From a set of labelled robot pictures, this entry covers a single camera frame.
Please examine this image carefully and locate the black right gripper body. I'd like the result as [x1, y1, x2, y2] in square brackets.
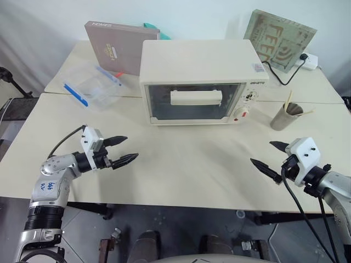
[281, 154, 300, 181]

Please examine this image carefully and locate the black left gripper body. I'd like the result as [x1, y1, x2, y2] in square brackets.
[92, 139, 114, 171]

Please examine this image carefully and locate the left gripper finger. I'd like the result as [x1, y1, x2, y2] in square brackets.
[111, 152, 139, 169]
[105, 135, 129, 147]

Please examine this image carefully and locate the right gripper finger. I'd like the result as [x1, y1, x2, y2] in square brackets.
[269, 141, 288, 155]
[250, 158, 284, 185]

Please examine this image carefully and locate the cream toaster oven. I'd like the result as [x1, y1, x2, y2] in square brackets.
[139, 39, 270, 127]

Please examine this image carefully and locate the steel cup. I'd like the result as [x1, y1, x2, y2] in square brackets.
[269, 101, 304, 132]

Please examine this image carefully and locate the clear container with blue clips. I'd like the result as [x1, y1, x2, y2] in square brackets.
[63, 64, 123, 112]

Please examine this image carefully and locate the dark rounded shape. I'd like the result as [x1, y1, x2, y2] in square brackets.
[131, 231, 161, 261]
[198, 235, 234, 256]

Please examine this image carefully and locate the white power strip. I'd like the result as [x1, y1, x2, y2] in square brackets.
[294, 52, 319, 71]

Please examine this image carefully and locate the brown hardcover book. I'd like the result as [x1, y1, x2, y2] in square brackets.
[83, 20, 161, 77]

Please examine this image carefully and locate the dark mesh panel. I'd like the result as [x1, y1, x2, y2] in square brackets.
[0, 96, 39, 122]

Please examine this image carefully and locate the black tripod stand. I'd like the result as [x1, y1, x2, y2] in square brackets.
[0, 66, 34, 98]

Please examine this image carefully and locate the teal cloth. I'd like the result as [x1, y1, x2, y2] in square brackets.
[142, 22, 172, 41]

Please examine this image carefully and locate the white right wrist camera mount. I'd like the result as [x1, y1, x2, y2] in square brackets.
[285, 136, 321, 187]

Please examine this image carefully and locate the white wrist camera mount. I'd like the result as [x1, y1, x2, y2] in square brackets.
[285, 136, 321, 187]
[80, 125, 105, 172]

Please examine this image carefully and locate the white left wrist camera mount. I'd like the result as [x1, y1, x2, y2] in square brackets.
[80, 125, 105, 172]

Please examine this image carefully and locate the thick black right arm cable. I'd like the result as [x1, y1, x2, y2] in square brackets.
[280, 161, 334, 263]

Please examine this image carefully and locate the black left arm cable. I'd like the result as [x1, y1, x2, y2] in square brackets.
[47, 125, 86, 160]

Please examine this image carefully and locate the black table frame bar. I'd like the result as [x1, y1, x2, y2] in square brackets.
[66, 202, 114, 220]
[254, 211, 334, 226]

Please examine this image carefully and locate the black power cord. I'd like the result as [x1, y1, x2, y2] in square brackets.
[261, 58, 307, 87]

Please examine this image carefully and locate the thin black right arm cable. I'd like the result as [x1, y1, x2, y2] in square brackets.
[318, 195, 338, 263]

